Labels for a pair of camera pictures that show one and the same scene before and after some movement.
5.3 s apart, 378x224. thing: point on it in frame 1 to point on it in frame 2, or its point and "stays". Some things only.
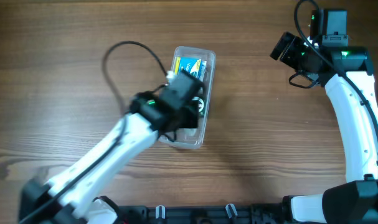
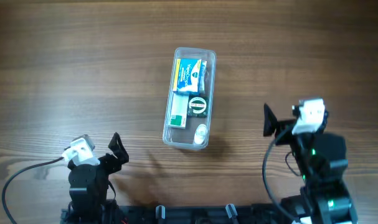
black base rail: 238,214 stays
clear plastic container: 200,64 stays
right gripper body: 289,51 to 286,126
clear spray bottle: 190,131 to 200,134
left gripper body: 195,112 to 106,160
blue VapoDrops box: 195,66 stays
